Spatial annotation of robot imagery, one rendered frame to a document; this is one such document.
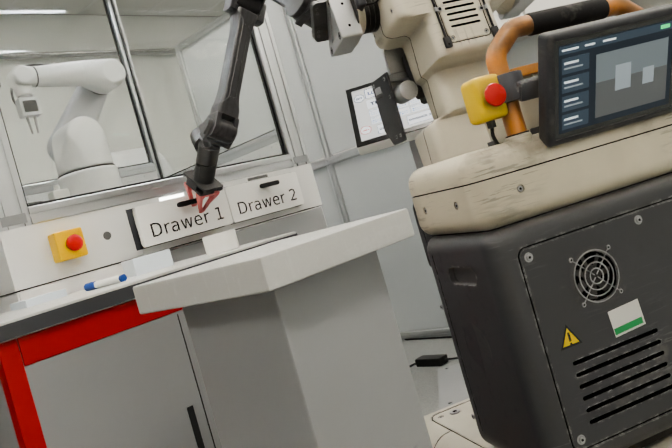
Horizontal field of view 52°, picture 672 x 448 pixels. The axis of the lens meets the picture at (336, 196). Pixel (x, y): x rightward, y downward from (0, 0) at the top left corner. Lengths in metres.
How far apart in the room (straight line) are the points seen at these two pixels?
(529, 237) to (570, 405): 0.26
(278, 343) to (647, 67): 0.72
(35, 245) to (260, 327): 1.04
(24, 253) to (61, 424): 0.70
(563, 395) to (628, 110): 0.46
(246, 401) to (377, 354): 0.18
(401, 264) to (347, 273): 2.68
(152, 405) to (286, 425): 0.42
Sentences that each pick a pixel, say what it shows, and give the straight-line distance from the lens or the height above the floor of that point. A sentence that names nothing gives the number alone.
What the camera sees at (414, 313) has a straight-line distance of 3.63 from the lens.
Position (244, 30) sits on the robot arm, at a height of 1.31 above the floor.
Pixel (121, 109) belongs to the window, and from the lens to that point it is 2.01.
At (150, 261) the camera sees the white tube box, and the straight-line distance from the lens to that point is 1.55.
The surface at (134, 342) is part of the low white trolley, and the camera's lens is 1.24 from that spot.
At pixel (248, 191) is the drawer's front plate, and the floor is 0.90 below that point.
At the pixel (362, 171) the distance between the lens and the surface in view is 3.61.
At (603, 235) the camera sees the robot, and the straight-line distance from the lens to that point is 1.16.
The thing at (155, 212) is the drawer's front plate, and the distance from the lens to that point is 1.90.
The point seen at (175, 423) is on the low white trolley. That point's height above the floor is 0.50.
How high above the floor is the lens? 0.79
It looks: level
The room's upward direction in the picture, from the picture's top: 16 degrees counter-clockwise
